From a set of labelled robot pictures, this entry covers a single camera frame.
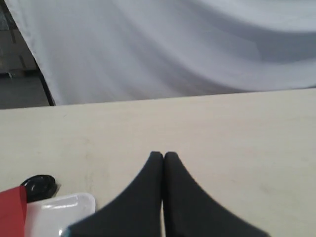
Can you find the black round flag base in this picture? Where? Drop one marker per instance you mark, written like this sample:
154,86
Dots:
40,187

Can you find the black backdrop stand pole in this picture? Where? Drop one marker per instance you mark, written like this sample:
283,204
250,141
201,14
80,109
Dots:
16,60

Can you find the white backdrop cloth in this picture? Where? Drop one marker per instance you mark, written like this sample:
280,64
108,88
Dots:
117,50

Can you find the red flag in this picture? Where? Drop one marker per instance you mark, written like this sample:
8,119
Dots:
13,207

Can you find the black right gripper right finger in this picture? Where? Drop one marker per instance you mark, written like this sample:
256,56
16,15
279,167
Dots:
190,212

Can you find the white plastic tray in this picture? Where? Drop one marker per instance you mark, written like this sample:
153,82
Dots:
51,217

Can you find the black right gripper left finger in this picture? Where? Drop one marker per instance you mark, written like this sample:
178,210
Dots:
133,213

